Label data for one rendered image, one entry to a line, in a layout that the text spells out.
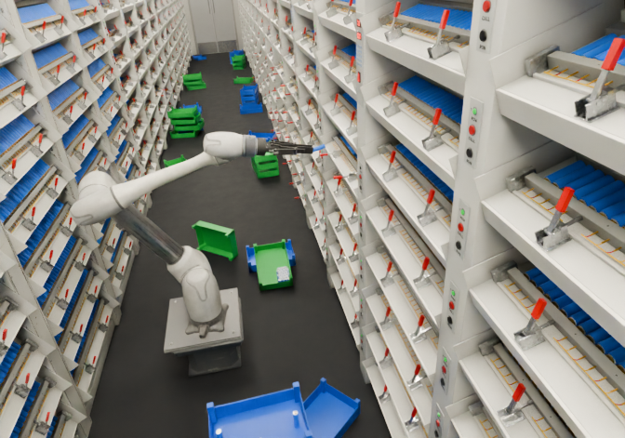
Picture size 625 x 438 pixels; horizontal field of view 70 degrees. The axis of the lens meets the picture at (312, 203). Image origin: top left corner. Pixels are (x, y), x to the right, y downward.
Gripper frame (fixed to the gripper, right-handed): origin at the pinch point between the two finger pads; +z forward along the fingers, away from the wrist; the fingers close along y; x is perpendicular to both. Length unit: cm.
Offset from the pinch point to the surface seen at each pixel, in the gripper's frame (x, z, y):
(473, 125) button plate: -44, 9, -106
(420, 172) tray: -19, 22, -66
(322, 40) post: -41, 8, 30
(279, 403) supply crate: 64, -13, -74
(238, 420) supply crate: 66, -26, -78
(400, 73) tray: -41, 20, -40
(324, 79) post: -23.7, 11.2, 29.6
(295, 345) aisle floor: 102, 5, -10
